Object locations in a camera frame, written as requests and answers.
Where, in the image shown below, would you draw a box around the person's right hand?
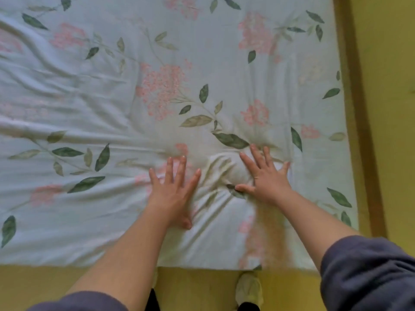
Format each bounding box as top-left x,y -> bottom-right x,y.
234,144 -> 294,208

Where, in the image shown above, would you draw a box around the person's left hand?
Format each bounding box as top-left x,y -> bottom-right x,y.
147,155 -> 202,230

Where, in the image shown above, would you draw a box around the floral leaf print bed sheet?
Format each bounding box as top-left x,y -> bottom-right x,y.
0,0 -> 359,273

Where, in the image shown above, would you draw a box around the person's right forearm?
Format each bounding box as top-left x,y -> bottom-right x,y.
275,190 -> 362,271

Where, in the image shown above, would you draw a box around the person's left forearm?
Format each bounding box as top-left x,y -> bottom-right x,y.
66,203 -> 172,311

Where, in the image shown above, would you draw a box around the person's black trousers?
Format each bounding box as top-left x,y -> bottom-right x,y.
145,288 -> 261,311

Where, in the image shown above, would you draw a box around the person's white right shoe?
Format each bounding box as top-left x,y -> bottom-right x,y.
235,272 -> 264,308

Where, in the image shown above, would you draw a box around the dark grey right sleeve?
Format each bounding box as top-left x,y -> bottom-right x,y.
320,235 -> 415,311

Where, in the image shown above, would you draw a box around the dark grey sleeve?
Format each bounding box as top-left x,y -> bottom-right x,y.
27,290 -> 129,311
320,235 -> 415,311

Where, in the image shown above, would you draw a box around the dark grey left sleeve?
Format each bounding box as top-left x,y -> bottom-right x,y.
27,290 -> 129,311

